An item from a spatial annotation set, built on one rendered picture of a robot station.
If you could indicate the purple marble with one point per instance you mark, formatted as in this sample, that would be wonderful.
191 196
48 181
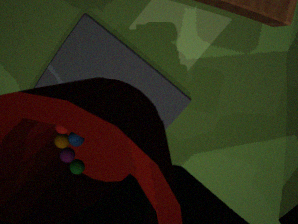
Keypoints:
67 154

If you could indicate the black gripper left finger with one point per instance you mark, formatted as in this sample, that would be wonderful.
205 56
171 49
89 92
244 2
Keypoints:
125 204

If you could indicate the green marble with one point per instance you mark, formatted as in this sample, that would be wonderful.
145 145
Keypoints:
77 166

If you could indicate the yellow marble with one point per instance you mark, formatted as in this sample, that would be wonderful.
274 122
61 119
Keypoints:
61 141

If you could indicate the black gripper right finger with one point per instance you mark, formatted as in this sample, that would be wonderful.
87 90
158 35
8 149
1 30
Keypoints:
198 205

